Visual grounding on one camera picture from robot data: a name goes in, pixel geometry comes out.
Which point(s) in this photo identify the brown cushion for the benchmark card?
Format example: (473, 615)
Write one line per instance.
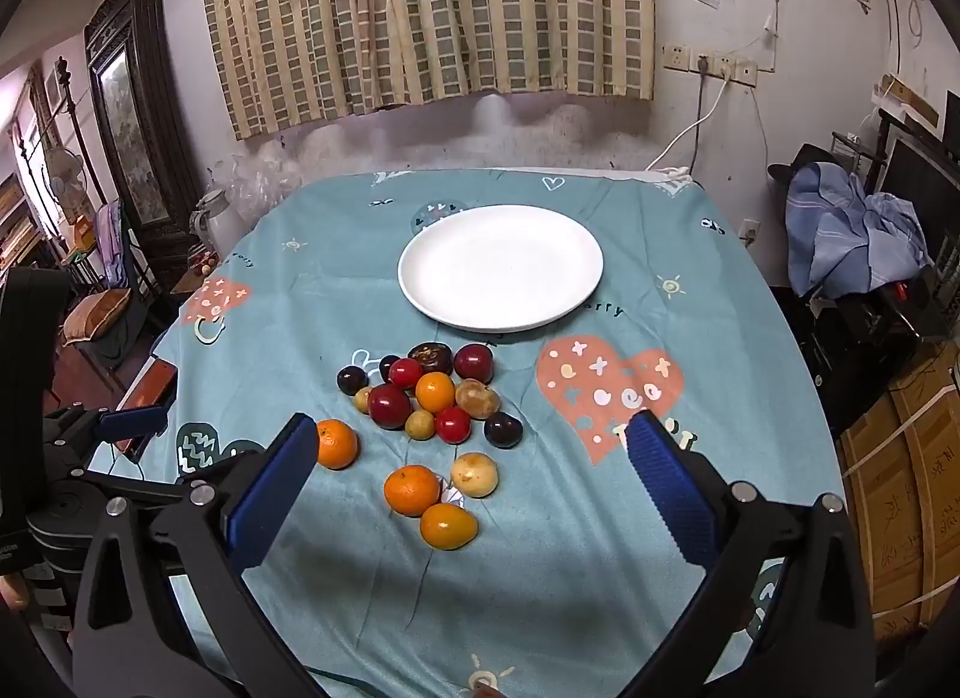
(96, 314)

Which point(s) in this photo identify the blue crumpled cloth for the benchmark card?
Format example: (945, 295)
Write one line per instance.
(855, 233)

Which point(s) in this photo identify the red plum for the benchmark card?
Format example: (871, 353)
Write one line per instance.
(473, 361)
(388, 406)

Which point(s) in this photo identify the black monitor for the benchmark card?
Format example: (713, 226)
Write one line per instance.
(919, 177)

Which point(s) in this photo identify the white wall socket row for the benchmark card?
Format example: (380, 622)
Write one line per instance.
(709, 65)

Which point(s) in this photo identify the small yellow-green fruit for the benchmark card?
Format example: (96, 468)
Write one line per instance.
(361, 400)

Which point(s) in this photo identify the dark brown wrinkled fruit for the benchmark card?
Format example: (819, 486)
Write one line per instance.
(430, 358)

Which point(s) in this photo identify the carved dark wooden frame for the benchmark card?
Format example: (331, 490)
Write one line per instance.
(139, 128)

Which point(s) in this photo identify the checked beige curtain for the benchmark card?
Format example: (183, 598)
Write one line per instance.
(427, 8)

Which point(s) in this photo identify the reddish brown wooden stool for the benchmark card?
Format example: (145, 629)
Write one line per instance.
(150, 391)

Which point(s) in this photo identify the small red tomato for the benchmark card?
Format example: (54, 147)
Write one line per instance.
(405, 373)
(453, 424)

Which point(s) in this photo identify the white kettle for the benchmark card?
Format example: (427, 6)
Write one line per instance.
(216, 222)

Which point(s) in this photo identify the round orange tomato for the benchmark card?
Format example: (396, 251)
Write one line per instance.
(435, 392)

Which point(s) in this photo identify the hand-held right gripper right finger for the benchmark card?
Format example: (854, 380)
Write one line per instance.
(671, 495)

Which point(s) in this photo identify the person's left hand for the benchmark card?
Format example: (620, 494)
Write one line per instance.
(11, 591)

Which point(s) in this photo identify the tan brown round fruit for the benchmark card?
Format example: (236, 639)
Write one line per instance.
(477, 398)

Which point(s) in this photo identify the orange-yellow oval fruit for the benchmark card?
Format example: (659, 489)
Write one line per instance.
(448, 525)

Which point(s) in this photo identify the clear plastic bags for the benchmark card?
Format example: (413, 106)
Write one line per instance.
(259, 181)

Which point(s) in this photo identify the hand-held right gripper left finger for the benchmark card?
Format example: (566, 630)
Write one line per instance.
(274, 495)

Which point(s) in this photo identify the small yellow round fruit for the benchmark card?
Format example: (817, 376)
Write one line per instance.
(420, 424)

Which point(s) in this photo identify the white round plate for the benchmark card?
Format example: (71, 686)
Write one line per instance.
(501, 267)

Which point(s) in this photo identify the teal printed tablecloth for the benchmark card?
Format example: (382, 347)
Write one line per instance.
(697, 308)

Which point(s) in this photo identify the yellow spotted round fruit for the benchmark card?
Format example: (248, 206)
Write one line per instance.
(474, 474)

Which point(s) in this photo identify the black hat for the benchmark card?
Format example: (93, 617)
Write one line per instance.
(802, 164)

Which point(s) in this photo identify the white standing fan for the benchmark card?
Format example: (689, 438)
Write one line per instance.
(66, 182)

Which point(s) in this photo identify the orange mandarin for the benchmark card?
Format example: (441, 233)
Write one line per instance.
(412, 490)
(339, 445)

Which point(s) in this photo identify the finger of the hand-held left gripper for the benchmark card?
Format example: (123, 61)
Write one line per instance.
(142, 488)
(131, 421)

